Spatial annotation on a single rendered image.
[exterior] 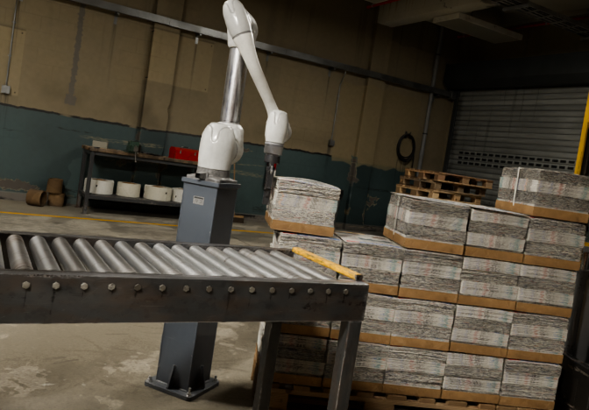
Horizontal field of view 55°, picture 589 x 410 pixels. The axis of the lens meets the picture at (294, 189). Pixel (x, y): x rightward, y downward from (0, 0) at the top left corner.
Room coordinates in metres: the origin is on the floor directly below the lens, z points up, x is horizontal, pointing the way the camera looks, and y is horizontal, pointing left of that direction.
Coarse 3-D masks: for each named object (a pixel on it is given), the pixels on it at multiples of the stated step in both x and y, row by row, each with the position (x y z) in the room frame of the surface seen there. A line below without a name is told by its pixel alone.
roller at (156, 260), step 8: (136, 248) 1.89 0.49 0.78; (144, 248) 1.85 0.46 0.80; (144, 256) 1.80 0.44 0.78; (152, 256) 1.75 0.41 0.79; (160, 256) 1.75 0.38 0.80; (152, 264) 1.71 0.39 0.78; (160, 264) 1.66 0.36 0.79; (168, 264) 1.65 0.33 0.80; (160, 272) 1.63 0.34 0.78; (168, 272) 1.58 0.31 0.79; (176, 272) 1.56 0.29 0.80
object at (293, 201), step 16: (288, 192) 2.53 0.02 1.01; (304, 192) 2.54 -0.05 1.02; (320, 192) 2.55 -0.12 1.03; (336, 192) 2.56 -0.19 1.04; (272, 208) 2.60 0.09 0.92; (288, 208) 2.54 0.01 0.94; (304, 208) 2.55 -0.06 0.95; (320, 208) 2.57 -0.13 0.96; (336, 208) 2.57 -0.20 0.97; (320, 224) 2.56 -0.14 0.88
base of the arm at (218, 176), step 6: (198, 168) 2.65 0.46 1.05; (204, 168) 2.63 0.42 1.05; (192, 174) 2.64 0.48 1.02; (198, 174) 2.61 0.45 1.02; (204, 174) 2.60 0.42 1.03; (210, 174) 2.62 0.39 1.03; (216, 174) 2.62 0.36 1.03; (222, 174) 2.64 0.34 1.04; (228, 174) 2.67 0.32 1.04; (210, 180) 2.60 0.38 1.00; (216, 180) 2.58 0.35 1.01; (222, 180) 2.62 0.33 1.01; (228, 180) 2.67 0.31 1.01; (234, 180) 2.71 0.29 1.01
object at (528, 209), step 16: (512, 208) 2.87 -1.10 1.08; (528, 208) 2.73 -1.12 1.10; (544, 208) 2.69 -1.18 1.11; (528, 256) 2.68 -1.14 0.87; (528, 304) 2.68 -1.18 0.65; (512, 352) 2.68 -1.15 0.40; (528, 352) 2.69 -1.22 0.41; (512, 400) 2.69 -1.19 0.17; (528, 400) 2.70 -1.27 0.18; (544, 400) 2.71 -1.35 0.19
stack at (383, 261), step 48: (288, 240) 2.54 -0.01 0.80; (336, 240) 2.56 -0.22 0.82; (384, 240) 2.81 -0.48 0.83; (432, 288) 2.63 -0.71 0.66; (480, 288) 2.66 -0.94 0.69; (288, 336) 2.55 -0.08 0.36; (432, 336) 2.63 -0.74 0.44; (480, 336) 2.66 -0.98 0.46; (288, 384) 2.90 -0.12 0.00; (432, 384) 2.64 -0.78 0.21; (480, 384) 2.67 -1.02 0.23
